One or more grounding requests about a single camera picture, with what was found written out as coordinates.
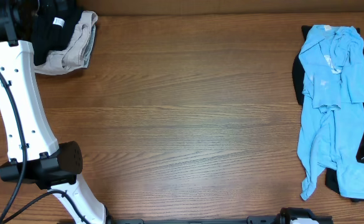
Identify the beige folded shorts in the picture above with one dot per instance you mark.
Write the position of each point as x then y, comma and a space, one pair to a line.
70, 59

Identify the light blue shirt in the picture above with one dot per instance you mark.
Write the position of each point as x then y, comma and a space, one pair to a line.
337, 109

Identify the black t-shirt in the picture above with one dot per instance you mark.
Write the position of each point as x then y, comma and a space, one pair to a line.
47, 37

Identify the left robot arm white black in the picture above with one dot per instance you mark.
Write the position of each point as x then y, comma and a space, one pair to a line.
34, 154

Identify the white shirt care label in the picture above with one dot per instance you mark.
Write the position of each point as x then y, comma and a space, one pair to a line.
58, 21

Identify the grey folded garment under shorts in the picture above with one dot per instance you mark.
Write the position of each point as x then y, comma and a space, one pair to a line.
89, 47

